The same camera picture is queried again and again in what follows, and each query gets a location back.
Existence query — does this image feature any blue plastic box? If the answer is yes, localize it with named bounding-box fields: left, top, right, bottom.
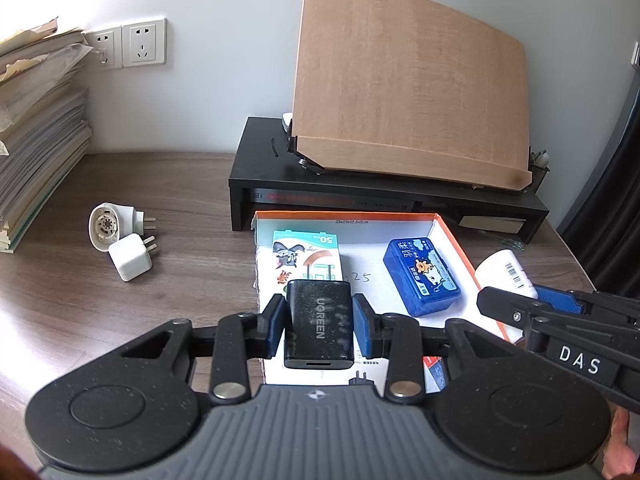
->
left=382, top=237, right=461, bottom=317

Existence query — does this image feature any orange-rimmed white cardboard tray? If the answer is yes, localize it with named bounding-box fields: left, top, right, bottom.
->
left=250, top=210, right=513, bottom=391

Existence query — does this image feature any black USB charger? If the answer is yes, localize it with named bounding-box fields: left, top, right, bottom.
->
left=283, top=280, right=357, bottom=372

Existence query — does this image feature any white charger packaging box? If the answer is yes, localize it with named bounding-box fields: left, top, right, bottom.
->
left=262, top=355, right=391, bottom=389

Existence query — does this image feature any white round mosquito repellent heater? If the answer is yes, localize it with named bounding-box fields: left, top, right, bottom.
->
left=89, top=201, right=157, bottom=252

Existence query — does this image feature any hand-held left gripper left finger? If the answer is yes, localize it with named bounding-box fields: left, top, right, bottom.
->
left=120, top=294, right=286, bottom=407

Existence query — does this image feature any stack of books and papers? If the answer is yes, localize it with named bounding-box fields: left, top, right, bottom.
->
left=0, top=17, right=96, bottom=253

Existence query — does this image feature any black mesh pen holder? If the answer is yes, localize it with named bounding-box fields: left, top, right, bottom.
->
left=530, top=147, right=551, bottom=194

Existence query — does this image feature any small clear plastic item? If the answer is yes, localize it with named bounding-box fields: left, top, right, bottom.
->
left=477, top=230, right=524, bottom=252

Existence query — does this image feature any teal bandage box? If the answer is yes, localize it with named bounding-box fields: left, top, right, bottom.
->
left=271, top=230, right=346, bottom=286

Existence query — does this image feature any person's right hand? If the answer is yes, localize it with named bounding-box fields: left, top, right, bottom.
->
left=601, top=406, right=633, bottom=480

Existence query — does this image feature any dark curtain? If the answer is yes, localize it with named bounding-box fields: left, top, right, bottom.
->
left=560, top=35, right=640, bottom=301

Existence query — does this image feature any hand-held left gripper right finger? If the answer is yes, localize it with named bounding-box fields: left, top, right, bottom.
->
left=352, top=294, right=526, bottom=406

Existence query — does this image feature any black monitor riser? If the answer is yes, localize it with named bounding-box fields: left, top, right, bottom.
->
left=228, top=116, right=550, bottom=246

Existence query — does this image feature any beige envelope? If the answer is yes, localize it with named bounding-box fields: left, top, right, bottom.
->
left=459, top=216, right=526, bottom=235

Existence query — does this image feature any white wall socket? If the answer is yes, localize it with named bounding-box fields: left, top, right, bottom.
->
left=84, top=26, right=124, bottom=69
left=121, top=18, right=168, bottom=67

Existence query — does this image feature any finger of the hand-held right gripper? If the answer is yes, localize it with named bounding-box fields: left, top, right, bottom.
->
left=476, top=286, right=640, bottom=351
left=536, top=284, right=640, bottom=322

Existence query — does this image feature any wooden book stand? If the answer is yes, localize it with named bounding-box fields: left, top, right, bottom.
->
left=289, top=0, right=533, bottom=193

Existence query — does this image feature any white USB charger cube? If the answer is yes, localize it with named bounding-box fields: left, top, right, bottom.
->
left=107, top=232, right=158, bottom=282

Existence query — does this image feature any white tube with barcode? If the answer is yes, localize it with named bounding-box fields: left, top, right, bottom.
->
left=472, top=249, right=540, bottom=345

